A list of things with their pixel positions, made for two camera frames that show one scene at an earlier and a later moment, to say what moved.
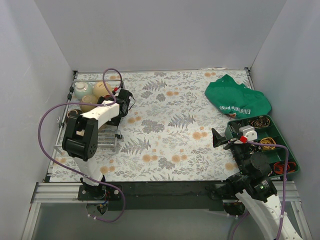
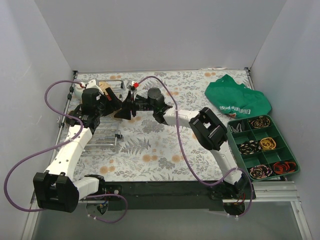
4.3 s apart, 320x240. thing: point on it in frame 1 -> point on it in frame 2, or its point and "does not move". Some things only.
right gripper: x=229 y=142 -> x=133 y=106
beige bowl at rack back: x=100 y=89 does not move
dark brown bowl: x=74 y=113 does not move
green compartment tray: x=268 y=132 does not move
